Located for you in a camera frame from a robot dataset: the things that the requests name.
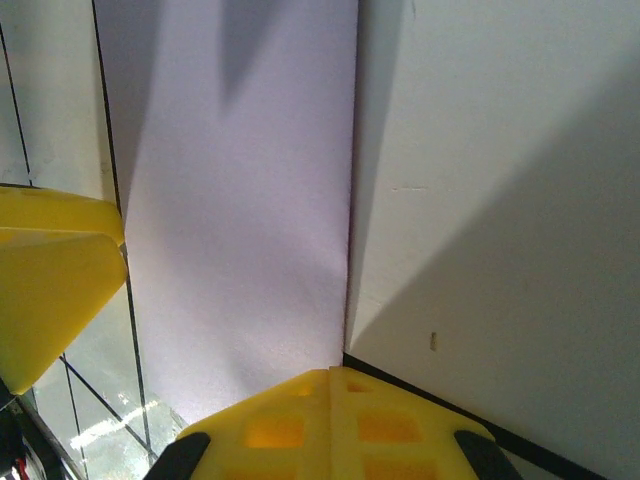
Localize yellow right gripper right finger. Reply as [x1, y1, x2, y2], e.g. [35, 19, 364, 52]
[329, 365, 521, 480]

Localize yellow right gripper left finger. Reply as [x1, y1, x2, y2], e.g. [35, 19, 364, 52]
[149, 367, 332, 480]

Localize light purple paper sheet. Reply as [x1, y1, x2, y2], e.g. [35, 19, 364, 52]
[92, 0, 364, 436]

